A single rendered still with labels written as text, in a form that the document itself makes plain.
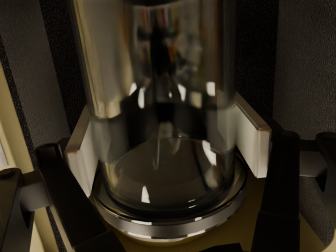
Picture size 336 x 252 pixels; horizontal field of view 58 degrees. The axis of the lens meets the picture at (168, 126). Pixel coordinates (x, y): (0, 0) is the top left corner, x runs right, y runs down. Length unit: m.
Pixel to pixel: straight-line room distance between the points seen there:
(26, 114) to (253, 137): 0.18
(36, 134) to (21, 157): 0.02
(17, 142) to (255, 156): 0.19
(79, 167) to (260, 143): 0.09
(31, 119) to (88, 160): 0.11
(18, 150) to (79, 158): 0.12
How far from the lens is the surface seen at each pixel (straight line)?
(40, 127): 0.29
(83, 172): 0.16
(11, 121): 0.27
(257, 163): 0.17
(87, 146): 0.17
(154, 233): 0.18
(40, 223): 0.31
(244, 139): 0.18
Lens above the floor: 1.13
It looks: 24 degrees up
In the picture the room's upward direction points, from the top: 175 degrees clockwise
